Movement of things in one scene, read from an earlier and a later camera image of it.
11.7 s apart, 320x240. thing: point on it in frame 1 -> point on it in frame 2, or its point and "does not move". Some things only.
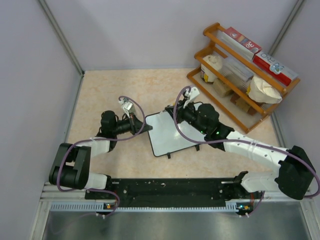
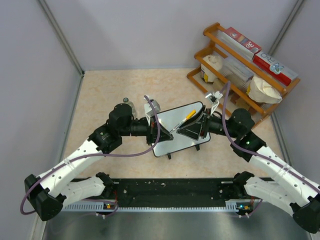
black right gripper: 181,110 -> 198,125
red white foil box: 240,42 does not move
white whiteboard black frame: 164,138 does not move
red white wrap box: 275,68 does not move
